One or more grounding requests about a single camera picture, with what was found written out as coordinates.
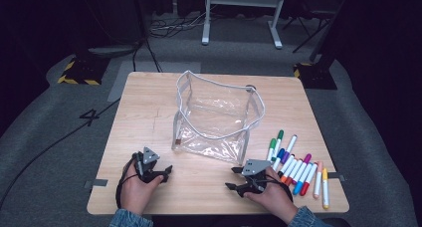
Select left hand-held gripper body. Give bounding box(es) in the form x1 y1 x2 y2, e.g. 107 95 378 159
132 146 161 184

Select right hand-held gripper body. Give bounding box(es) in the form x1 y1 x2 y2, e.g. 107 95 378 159
241 158 273 198

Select dark blue cap marker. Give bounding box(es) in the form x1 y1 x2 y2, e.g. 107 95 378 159
272 147 287 172

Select light green cap marker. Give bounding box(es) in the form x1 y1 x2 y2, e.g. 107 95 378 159
267 137 278 161

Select dark green cap marker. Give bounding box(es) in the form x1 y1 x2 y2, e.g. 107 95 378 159
274 129 286 156

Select orange cap marker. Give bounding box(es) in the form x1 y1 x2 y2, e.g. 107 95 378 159
280 158 301 184

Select purple cap marker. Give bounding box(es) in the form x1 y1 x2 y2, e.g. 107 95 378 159
281 134 299 164

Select dark red cap marker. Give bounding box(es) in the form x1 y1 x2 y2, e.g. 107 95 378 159
285 159 305 187

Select magenta cap marker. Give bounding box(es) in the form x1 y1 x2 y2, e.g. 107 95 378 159
292 152 313 185

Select light blue cap marker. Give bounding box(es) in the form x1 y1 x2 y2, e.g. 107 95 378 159
293 161 315 196

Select clear plastic zipper bag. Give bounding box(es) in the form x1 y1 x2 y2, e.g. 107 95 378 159
171 70 267 166

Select bright red cap marker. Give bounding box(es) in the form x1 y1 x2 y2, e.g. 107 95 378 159
300 163 318 197

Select peach cap marker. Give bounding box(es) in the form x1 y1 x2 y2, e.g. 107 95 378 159
313 160 323 200

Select yellow cap marker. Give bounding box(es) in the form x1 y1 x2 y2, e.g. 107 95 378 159
321 167 330 210

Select person's left hand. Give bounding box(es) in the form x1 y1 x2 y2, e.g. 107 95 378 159
119 160 164 216

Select person's right hand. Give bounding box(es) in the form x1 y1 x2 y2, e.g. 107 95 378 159
243 175 300 225

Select grey tape strip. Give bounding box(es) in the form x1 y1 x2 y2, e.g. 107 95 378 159
83 178 109 189
327 171 348 182

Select black stand base yellow corner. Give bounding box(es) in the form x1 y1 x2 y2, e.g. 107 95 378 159
293 53 338 91

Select yellow black striped stand base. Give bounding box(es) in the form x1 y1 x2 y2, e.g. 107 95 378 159
57 55 110 87

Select black tripod legs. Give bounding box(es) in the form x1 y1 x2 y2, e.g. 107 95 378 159
282 14 334 54

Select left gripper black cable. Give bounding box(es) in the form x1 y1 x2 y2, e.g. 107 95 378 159
114 152 139 210

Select long black floor cable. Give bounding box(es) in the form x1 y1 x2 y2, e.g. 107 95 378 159
0 98 121 211

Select bundle of floor cables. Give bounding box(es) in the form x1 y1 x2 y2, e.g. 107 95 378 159
148 11 208 40

